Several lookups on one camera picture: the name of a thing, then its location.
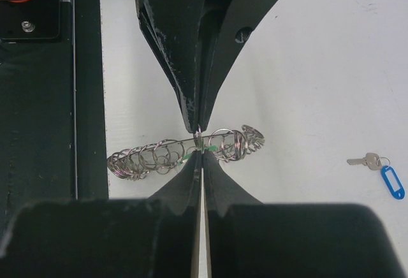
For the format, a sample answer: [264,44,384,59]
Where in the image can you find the key with blue framed tag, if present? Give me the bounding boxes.
[346,152,405,200]

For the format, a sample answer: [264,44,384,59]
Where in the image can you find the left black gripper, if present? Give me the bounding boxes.
[137,0,205,132]

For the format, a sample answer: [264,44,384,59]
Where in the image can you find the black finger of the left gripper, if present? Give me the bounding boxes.
[198,0,278,131]

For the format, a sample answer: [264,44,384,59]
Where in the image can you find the metal key ring disc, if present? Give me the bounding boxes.
[107,124,265,181]

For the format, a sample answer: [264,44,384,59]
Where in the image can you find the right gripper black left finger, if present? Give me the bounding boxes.
[1,152,202,277]

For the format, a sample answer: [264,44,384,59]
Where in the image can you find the key with green tag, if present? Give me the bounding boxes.
[180,145,217,164]

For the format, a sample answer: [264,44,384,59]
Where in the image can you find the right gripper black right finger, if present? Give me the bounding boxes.
[202,152,398,277]

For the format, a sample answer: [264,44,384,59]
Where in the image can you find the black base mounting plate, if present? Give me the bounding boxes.
[1,0,108,231]

